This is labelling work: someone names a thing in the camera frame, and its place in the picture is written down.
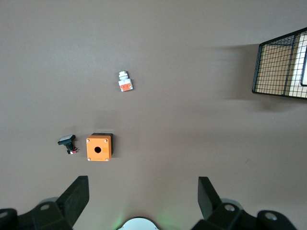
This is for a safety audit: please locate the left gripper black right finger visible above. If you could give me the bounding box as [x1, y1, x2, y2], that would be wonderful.
[191, 176, 298, 230]

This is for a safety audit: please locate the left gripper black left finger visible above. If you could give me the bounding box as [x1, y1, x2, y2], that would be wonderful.
[0, 175, 90, 230]

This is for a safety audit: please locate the brown table cover sheet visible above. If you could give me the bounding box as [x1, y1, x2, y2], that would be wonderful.
[0, 0, 307, 230]

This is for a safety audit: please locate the orange button enclosure box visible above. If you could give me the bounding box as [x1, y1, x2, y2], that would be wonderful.
[86, 132, 114, 162]

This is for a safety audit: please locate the white orange switch module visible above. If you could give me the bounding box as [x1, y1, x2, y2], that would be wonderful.
[118, 70, 134, 92]

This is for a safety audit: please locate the black wire mesh basket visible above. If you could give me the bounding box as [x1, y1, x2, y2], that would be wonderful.
[251, 26, 307, 99]

